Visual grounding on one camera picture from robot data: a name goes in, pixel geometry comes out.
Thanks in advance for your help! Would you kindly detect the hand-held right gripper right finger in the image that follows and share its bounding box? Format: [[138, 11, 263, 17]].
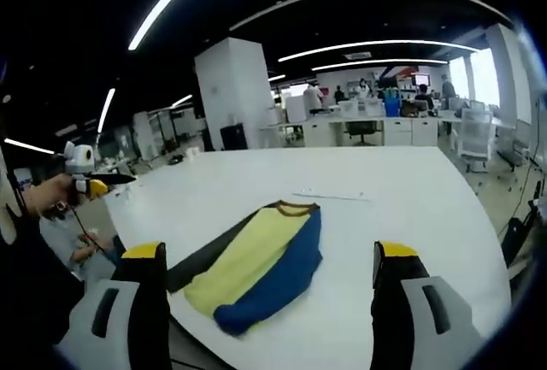
[[370, 240, 484, 370]]

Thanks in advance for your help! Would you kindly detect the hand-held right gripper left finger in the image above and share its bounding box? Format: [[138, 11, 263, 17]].
[[55, 240, 172, 370]]

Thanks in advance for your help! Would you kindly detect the thin clear template strip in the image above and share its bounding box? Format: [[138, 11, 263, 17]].
[[292, 190, 371, 203]]

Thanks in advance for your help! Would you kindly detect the yellow blue grey garment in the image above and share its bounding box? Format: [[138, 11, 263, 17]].
[[166, 200, 324, 337]]

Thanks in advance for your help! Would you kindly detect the person's left hand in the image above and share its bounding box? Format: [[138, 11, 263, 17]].
[[40, 174, 79, 214]]

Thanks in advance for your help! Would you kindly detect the person's dark clothing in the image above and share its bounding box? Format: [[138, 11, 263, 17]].
[[0, 215, 89, 348]]

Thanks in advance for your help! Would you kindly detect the pale worn chest device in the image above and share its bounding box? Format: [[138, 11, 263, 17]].
[[0, 143, 22, 246]]

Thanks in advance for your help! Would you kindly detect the black cabinet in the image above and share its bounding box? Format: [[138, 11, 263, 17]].
[[220, 123, 248, 151]]

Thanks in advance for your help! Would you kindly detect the white square pillar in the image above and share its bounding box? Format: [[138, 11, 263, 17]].
[[194, 36, 274, 152], [485, 23, 521, 126]]

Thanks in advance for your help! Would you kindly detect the white mesh office chair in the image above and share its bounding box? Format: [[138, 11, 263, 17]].
[[459, 107, 493, 173]]

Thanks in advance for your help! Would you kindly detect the black office chair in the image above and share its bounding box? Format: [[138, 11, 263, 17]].
[[344, 120, 379, 146]]

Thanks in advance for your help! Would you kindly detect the white desk row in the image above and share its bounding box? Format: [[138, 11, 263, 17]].
[[260, 107, 467, 148]]

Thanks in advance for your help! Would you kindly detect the blue container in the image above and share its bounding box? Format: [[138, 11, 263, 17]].
[[383, 89, 402, 118]]

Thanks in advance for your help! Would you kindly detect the black cable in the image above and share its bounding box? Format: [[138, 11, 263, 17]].
[[70, 203, 119, 267]]

